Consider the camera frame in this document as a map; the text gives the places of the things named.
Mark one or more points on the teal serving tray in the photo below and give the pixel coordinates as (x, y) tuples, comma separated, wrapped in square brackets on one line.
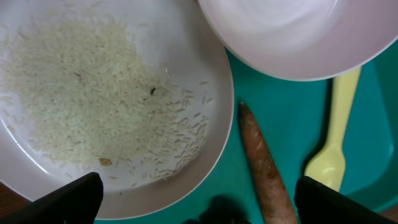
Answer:
[(293, 120)]

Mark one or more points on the brown carrot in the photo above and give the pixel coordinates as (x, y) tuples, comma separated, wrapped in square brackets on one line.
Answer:
[(272, 197)]

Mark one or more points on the small pink plate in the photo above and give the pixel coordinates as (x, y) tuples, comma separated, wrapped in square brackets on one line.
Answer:
[(303, 40)]

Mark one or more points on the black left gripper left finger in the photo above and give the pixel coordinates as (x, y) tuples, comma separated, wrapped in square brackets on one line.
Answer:
[(76, 202)]

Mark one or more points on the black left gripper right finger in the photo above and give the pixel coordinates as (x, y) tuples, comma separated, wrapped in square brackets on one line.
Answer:
[(319, 204)]

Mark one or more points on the yellow plastic spoon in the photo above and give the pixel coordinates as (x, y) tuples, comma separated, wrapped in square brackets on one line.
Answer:
[(328, 165)]

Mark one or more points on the pile of white rice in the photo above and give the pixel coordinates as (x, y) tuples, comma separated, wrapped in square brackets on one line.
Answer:
[(91, 104)]

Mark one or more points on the large pink plate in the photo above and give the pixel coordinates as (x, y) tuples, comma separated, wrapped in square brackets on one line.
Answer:
[(170, 35)]

